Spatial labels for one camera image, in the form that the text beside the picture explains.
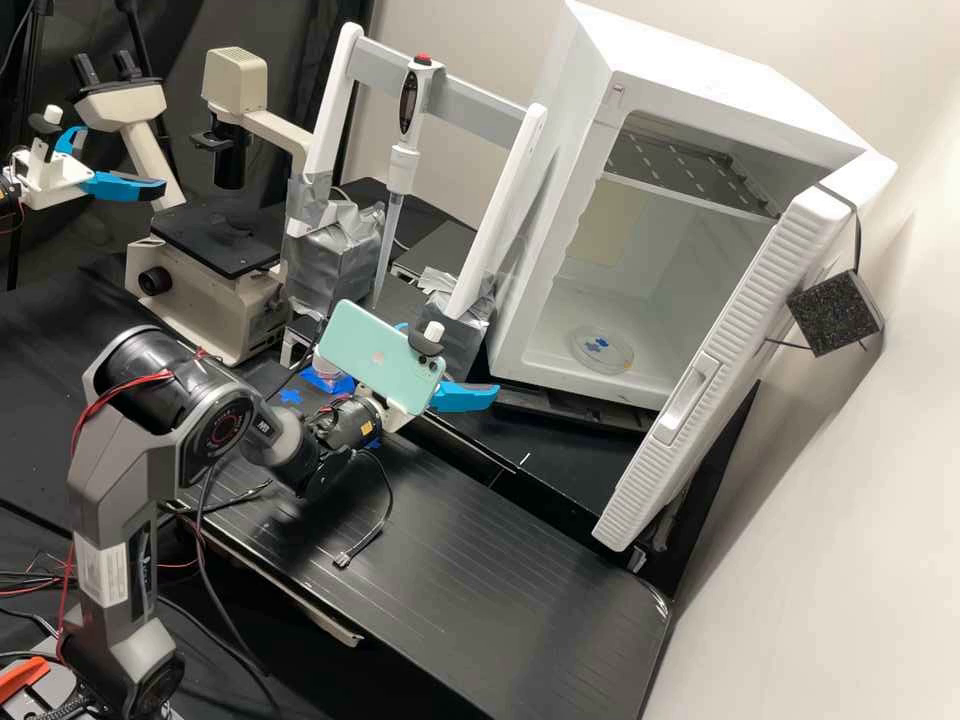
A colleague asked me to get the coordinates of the white incubator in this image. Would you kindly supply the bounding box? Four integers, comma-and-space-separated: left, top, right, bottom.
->
482, 0, 873, 412

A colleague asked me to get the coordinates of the petri dish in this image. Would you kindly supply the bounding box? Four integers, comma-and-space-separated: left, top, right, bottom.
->
569, 323, 637, 376

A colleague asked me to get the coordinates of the blue bottle holder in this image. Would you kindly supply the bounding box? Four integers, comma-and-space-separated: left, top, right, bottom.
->
302, 369, 359, 397

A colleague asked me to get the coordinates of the black platform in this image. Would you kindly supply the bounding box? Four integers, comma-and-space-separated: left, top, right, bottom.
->
418, 378, 663, 520
173, 425, 674, 720
392, 223, 483, 285

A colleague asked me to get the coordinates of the incubator door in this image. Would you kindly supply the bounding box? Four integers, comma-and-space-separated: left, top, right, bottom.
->
590, 152, 901, 554

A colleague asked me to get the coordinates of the white pipette stand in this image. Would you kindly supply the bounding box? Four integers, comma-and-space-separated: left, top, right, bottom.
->
280, 21, 551, 378

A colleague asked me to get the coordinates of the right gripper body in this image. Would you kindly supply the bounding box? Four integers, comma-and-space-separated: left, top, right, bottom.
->
356, 380, 426, 436

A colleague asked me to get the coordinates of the left phone holder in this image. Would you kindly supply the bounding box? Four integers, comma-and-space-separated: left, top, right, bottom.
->
27, 104, 66, 166

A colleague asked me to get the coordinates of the black cable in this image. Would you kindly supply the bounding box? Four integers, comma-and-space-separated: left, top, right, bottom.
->
332, 448, 397, 569

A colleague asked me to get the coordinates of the right wrist camera phone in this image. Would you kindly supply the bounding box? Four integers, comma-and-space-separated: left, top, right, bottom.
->
313, 299, 449, 416

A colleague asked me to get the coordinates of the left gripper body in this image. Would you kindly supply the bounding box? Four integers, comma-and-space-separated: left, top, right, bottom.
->
10, 146, 96, 212

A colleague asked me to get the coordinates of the pipette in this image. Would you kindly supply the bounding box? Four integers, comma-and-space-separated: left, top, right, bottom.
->
371, 53, 445, 310

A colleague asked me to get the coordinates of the cream microscope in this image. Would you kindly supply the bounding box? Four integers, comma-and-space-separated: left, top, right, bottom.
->
71, 46, 318, 370

